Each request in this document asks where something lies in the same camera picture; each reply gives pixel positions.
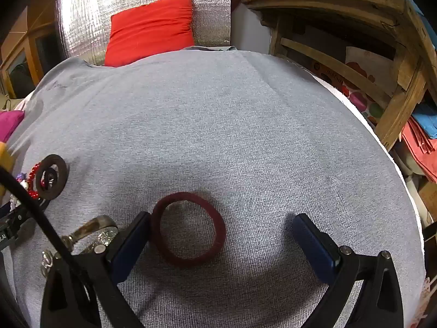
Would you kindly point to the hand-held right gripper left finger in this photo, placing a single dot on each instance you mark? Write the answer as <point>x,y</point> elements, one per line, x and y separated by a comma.
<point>131,246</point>

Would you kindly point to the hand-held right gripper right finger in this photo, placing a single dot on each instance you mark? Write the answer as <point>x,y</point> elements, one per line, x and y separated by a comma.
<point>314,249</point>

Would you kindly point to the gold metal bangle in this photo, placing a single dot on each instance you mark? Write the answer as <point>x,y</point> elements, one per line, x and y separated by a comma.
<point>85,229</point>

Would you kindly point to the yellow cardboard box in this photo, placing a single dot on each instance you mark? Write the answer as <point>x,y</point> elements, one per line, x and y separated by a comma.
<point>6,159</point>

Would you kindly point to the magenta cushion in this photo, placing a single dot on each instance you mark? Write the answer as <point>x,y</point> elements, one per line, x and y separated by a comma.
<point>10,123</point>

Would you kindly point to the grey cloth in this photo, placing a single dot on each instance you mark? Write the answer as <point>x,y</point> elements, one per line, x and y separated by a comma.
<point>222,126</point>

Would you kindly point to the red paper folders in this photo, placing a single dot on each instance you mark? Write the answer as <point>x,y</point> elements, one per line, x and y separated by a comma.
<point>420,140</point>

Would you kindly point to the blue paper folder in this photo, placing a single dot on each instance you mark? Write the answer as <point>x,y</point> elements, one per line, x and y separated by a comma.
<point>426,118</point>

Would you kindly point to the wooden cabinet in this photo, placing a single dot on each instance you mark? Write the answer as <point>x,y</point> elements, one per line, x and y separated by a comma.
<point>30,41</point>

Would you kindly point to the dotted paper bag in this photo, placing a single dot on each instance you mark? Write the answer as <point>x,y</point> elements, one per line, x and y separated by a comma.
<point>362,68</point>

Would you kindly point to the silver foil panel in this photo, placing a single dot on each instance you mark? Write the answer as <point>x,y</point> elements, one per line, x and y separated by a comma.
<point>82,24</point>

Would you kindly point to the red cushion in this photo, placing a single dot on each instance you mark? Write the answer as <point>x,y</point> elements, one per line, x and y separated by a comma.
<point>150,30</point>

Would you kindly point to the wooden chair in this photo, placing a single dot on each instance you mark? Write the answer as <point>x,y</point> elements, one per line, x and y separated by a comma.
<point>341,0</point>

